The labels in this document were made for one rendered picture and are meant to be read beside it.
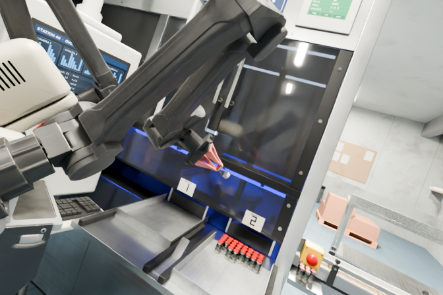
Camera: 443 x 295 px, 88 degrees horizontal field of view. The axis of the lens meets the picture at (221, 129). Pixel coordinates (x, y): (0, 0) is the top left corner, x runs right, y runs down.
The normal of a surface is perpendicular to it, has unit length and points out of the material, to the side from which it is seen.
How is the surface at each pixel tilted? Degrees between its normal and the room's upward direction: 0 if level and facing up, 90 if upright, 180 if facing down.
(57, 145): 56
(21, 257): 90
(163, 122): 113
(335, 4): 90
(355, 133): 90
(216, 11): 94
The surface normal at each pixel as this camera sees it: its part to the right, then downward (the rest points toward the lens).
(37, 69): 0.67, 0.26
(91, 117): -0.27, 0.00
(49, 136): 0.39, -0.43
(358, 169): -0.46, -0.14
